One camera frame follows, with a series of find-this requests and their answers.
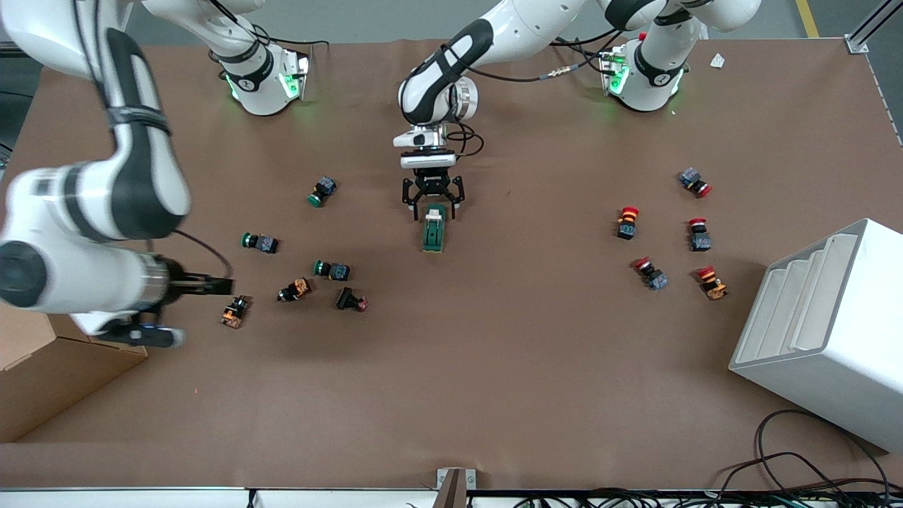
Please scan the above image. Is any white table edge rail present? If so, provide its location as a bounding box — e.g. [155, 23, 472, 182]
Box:
[0, 487, 903, 508]

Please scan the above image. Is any metal table edge bracket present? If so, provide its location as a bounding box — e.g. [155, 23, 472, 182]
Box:
[436, 467, 477, 508]

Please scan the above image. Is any green load switch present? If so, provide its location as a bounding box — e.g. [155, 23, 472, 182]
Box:
[422, 203, 447, 254]

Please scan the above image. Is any black looped floor cable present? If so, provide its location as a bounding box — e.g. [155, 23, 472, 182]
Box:
[716, 409, 893, 495]

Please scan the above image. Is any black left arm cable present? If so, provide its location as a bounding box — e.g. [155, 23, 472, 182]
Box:
[444, 21, 639, 157]

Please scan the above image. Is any brown cardboard box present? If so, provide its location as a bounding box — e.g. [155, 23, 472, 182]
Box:
[0, 303, 149, 444]

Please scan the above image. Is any aluminium frame profile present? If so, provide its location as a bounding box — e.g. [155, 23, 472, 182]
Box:
[845, 0, 903, 55]

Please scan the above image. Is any white slotted storage rack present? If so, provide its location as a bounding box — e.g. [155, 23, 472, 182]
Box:
[729, 218, 903, 454]

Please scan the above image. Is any black switch with red lens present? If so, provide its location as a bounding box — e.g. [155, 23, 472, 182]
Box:
[336, 286, 370, 313]

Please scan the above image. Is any black cable bundle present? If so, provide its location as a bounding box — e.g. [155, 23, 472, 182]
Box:
[511, 487, 903, 508]

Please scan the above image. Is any brown paper table cover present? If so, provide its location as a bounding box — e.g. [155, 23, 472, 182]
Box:
[0, 35, 903, 492]

